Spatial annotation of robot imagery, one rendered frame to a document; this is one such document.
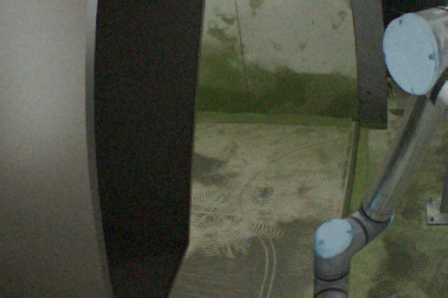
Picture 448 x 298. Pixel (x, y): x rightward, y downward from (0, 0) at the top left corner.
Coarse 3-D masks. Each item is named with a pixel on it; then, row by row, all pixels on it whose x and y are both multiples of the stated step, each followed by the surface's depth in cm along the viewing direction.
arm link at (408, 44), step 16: (416, 16) 64; (432, 16) 65; (400, 32) 64; (416, 32) 61; (432, 32) 61; (384, 48) 69; (400, 48) 65; (416, 48) 62; (432, 48) 60; (400, 64) 67; (416, 64) 63; (432, 64) 61; (400, 80) 68; (416, 80) 65; (432, 80) 62; (432, 96) 65
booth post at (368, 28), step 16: (352, 0) 245; (368, 0) 241; (368, 16) 246; (368, 32) 251; (368, 48) 256; (368, 64) 261; (384, 64) 258; (368, 80) 266; (384, 80) 262; (368, 96) 271; (384, 96) 267; (368, 112) 276; (384, 112) 272; (368, 128) 280; (384, 128) 277
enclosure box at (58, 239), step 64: (0, 0) 49; (64, 0) 48; (128, 0) 109; (192, 0) 106; (0, 64) 53; (64, 64) 52; (128, 64) 117; (192, 64) 114; (0, 128) 58; (64, 128) 56; (128, 128) 126; (192, 128) 122; (0, 192) 64; (64, 192) 61; (128, 192) 136; (0, 256) 73; (64, 256) 68; (128, 256) 133
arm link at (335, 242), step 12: (324, 228) 109; (336, 228) 108; (348, 228) 107; (360, 228) 109; (324, 240) 106; (336, 240) 105; (348, 240) 105; (360, 240) 109; (324, 252) 106; (336, 252) 105; (348, 252) 107; (324, 264) 107; (336, 264) 107; (348, 264) 109; (324, 276) 109; (336, 276) 108
